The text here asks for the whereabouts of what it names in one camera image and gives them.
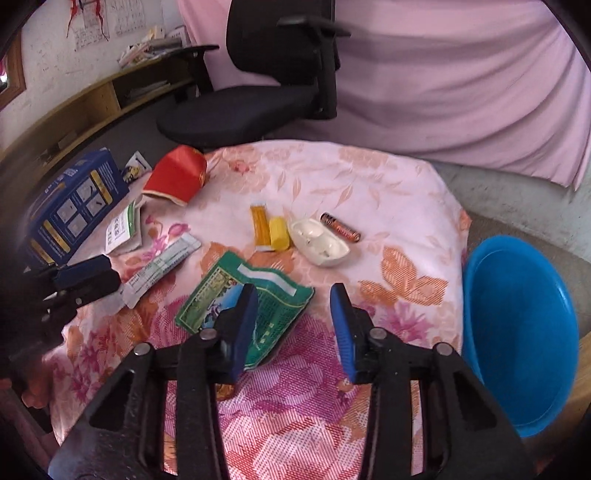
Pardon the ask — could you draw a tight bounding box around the yellow cylindrical cap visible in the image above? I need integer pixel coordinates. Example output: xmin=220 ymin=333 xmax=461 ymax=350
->
xmin=269 ymin=216 xmax=290 ymax=252

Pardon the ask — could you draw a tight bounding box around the white green medicine box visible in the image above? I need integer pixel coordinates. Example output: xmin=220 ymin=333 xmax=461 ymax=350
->
xmin=105 ymin=197 xmax=144 ymax=256

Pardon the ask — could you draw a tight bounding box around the pink hanging sheet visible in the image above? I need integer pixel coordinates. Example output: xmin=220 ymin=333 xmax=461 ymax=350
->
xmin=177 ymin=0 xmax=591 ymax=190

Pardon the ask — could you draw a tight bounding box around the blue cardboard box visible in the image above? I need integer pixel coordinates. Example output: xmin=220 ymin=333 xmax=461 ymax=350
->
xmin=21 ymin=148 xmax=128 ymax=268

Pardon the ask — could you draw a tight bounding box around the brown battery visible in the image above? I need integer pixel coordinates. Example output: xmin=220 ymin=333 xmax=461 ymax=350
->
xmin=321 ymin=212 xmax=361 ymax=243

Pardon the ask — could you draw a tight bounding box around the small yellow picture card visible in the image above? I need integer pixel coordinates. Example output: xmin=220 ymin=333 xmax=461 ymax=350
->
xmin=121 ymin=151 xmax=152 ymax=185

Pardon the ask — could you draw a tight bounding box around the black office chair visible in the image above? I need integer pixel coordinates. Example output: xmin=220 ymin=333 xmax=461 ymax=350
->
xmin=157 ymin=1 xmax=349 ymax=151

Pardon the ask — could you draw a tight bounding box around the stack of books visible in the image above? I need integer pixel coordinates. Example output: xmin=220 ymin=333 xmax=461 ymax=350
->
xmin=117 ymin=25 xmax=189 ymax=69

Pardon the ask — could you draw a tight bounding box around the white earbud case half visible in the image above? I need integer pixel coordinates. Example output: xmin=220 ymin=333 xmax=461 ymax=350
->
xmin=287 ymin=218 xmax=351 ymax=267

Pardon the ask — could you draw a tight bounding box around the blue plastic bucket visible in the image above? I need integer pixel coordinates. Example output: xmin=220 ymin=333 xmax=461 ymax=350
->
xmin=462 ymin=235 xmax=579 ymax=438

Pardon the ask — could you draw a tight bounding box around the orange ointment tube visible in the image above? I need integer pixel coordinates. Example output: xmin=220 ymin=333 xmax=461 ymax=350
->
xmin=250 ymin=203 xmax=273 ymax=252

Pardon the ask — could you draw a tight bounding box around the wooden shelf desk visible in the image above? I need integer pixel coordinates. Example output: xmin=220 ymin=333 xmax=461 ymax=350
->
xmin=1 ymin=50 xmax=194 ymax=182

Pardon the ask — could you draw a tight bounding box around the red hanging tassel ornament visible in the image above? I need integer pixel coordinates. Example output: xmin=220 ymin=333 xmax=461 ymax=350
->
xmin=66 ymin=0 xmax=108 ymax=40

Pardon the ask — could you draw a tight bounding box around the long white sachet strip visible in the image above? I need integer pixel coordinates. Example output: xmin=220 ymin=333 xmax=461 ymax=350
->
xmin=120 ymin=233 xmax=201 ymax=309

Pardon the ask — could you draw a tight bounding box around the green printed sachet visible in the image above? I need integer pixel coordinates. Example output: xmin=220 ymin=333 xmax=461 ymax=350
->
xmin=175 ymin=251 xmax=315 ymax=370

